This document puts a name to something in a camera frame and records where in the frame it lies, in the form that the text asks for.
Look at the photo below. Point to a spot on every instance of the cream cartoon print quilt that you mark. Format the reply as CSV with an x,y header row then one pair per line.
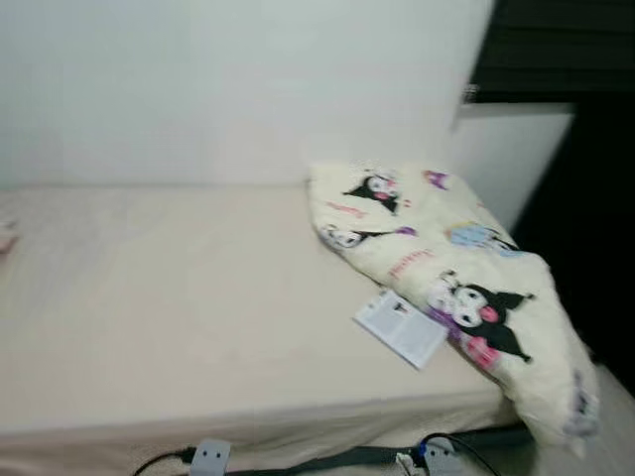
x,y
466,258

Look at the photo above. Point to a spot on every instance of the black wardrobe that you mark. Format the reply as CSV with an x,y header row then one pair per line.
x,y
595,248

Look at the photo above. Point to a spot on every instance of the dark window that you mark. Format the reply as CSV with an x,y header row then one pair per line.
x,y
561,45

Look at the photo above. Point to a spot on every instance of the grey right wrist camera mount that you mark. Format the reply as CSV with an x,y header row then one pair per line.
x,y
440,461

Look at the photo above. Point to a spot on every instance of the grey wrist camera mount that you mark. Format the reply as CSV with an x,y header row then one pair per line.
x,y
440,461
209,459

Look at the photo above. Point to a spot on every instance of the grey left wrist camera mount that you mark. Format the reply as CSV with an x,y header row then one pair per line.
x,y
209,459

